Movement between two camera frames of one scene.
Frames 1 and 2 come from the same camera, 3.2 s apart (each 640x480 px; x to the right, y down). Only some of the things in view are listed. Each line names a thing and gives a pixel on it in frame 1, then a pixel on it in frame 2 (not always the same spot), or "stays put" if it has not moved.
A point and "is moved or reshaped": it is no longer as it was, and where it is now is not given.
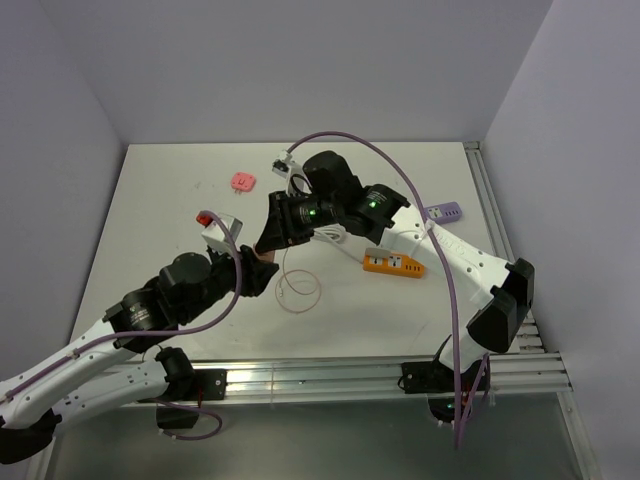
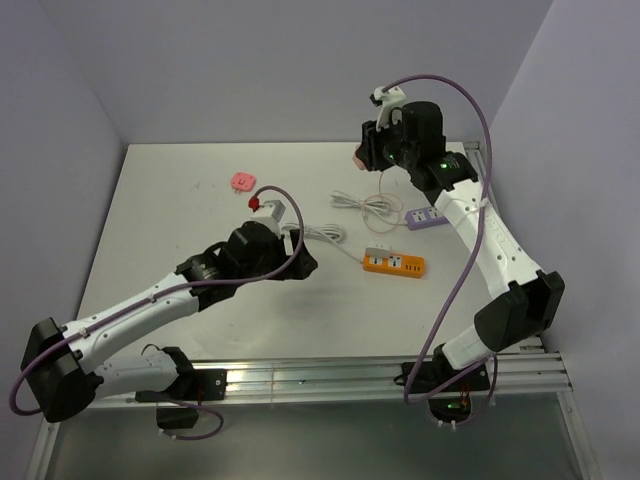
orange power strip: (394, 264) stays put
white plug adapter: (378, 252) stays put
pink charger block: (267, 256) is moved or reshaped
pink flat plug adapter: (242, 182) stays put
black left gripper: (254, 272) → (299, 268)
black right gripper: (282, 227) → (368, 153)
